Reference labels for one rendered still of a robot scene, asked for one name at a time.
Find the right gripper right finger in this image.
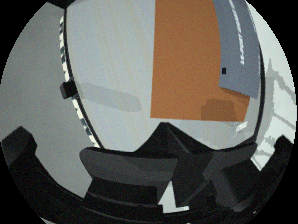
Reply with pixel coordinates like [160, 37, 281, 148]
[165, 122, 258, 208]

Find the grey network switch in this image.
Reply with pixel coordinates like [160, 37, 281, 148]
[213, 0, 261, 99]

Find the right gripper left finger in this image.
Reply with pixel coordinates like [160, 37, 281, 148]
[79, 122, 179, 204]

